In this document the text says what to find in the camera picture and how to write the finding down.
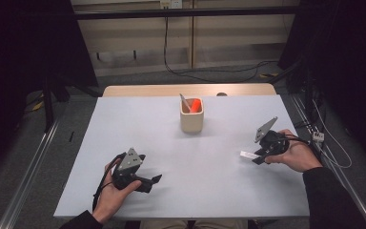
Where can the yellow floor tape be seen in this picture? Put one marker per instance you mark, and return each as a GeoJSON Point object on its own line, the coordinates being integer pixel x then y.
{"type": "Point", "coordinates": [268, 75]}
{"type": "Point", "coordinates": [38, 105]}

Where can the black curtain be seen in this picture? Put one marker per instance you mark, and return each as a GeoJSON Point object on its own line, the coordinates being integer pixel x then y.
{"type": "Point", "coordinates": [352, 63]}
{"type": "Point", "coordinates": [19, 63]}

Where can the person's left hand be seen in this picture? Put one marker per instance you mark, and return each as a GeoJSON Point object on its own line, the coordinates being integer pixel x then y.
{"type": "Point", "coordinates": [112, 197]}

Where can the white eraser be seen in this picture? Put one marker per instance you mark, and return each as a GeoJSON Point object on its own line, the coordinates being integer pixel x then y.
{"type": "Point", "coordinates": [248, 155]}

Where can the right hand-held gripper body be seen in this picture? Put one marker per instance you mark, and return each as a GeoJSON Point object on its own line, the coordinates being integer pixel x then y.
{"type": "Point", "coordinates": [271, 140]}

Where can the white wall socket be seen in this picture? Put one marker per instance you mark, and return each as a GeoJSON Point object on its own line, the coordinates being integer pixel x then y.
{"type": "Point", "coordinates": [171, 4]}

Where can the dark desk grommet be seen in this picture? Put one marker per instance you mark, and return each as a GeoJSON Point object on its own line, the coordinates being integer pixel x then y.
{"type": "Point", "coordinates": [221, 94]}

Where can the black horizontal bar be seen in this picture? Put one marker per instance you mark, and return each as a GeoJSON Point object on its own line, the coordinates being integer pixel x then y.
{"type": "Point", "coordinates": [187, 12]}

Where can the aluminium floor rail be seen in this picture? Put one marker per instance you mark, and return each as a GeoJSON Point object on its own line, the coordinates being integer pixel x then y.
{"type": "Point", "coordinates": [28, 178]}
{"type": "Point", "coordinates": [359, 203]}

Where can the silver pen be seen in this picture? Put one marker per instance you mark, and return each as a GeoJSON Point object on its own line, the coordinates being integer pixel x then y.
{"type": "Point", "coordinates": [184, 101]}

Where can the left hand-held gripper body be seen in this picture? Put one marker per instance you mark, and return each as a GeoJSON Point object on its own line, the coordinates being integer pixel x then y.
{"type": "Point", "coordinates": [130, 160]}

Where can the small black floor strip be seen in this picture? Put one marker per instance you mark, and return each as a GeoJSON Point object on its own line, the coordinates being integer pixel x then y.
{"type": "Point", "coordinates": [71, 136]}

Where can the orange highlighter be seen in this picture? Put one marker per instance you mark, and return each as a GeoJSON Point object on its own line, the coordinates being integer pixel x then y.
{"type": "Point", "coordinates": [195, 105]}

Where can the beige square pen holder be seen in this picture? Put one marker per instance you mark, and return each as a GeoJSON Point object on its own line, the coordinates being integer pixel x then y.
{"type": "Point", "coordinates": [192, 122]}

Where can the person's right hand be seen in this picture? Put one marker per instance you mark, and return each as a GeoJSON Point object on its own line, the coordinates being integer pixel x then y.
{"type": "Point", "coordinates": [298, 156]}

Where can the wooden desk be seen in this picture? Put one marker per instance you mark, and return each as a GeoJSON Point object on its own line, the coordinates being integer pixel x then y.
{"type": "Point", "coordinates": [155, 90]}

